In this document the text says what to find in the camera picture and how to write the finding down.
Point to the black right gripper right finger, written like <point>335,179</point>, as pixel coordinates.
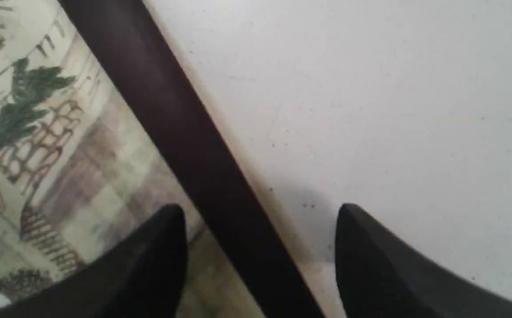
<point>378,275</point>

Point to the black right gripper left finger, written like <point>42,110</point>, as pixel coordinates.
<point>141,277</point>

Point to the painted paper folding fan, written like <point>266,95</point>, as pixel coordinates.
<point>79,173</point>

